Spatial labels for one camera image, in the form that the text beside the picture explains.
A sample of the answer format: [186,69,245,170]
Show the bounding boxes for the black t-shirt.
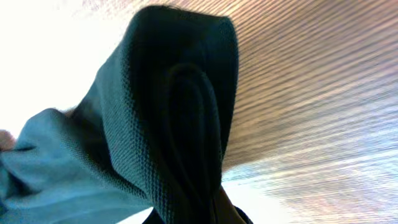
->
[1,6,250,223]

